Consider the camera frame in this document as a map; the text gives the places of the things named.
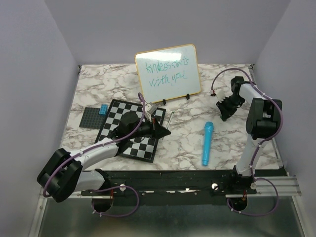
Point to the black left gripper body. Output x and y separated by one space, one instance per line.
147 129

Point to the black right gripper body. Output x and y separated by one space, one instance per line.
234 100

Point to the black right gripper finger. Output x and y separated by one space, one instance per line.
226 114
223 106

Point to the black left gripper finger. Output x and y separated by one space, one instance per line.
159 135
159 129

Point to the white green whiteboard marker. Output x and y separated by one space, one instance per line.
169 120

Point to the yellow framed whiteboard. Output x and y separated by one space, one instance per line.
168 73

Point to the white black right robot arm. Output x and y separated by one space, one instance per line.
263 121

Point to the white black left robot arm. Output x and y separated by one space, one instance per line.
63 173

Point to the black whiteboard stand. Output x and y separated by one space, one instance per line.
176 98

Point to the black white chessboard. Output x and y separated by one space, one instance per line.
142 149

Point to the blue toy microphone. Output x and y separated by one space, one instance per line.
208 132

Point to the blue lego brick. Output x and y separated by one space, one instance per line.
103 109

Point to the dark grey lego baseplate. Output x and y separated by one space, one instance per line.
91 119

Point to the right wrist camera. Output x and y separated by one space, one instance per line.
220 95

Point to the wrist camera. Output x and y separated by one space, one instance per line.
150 108
220 95

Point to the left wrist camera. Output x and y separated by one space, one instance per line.
150 108

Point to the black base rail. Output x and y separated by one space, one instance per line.
184 187

